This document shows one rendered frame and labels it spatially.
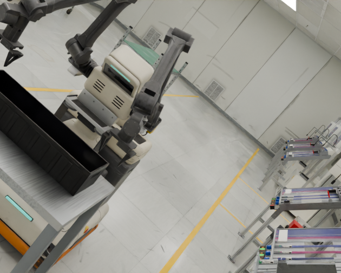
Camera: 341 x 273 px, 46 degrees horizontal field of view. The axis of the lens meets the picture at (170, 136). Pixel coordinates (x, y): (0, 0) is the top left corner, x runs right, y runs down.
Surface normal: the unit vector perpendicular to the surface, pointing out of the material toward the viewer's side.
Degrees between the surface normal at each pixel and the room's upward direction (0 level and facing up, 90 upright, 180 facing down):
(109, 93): 98
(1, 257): 0
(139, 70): 42
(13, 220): 90
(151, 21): 89
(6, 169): 0
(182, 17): 90
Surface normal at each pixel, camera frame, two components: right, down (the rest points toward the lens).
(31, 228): -0.24, 0.14
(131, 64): 0.29, -0.46
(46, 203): 0.61, -0.75
